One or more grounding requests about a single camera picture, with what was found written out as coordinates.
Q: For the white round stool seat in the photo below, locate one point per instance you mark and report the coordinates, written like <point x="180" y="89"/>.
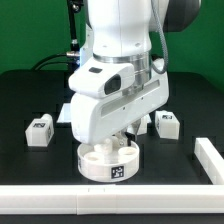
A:
<point x="108" y="162"/>

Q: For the white sheet with markers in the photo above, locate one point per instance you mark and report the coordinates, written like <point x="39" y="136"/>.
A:
<point x="65" y="114"/>

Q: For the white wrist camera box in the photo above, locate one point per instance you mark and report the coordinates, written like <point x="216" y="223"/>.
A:
<point x="98" y="80"/>

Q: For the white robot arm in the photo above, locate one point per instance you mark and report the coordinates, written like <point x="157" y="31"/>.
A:
<point x="121" y="31"/>

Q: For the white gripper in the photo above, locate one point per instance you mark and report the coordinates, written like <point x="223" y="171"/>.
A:
<point x="94" y="120"/>

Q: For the white front rail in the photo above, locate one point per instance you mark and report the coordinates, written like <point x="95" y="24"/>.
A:
<point x="111" y="199"/>

